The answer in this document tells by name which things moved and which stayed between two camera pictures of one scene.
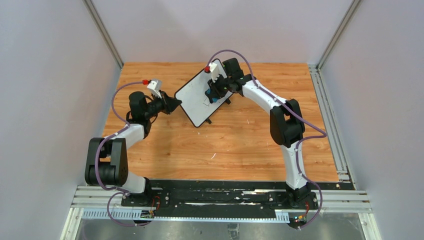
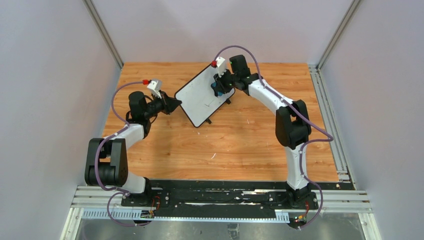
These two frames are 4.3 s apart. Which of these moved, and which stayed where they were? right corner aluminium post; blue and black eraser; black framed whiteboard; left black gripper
Moved: blue and black eraser
Stayed: black framed whiteboard; right corner aluminium post; left black gripper
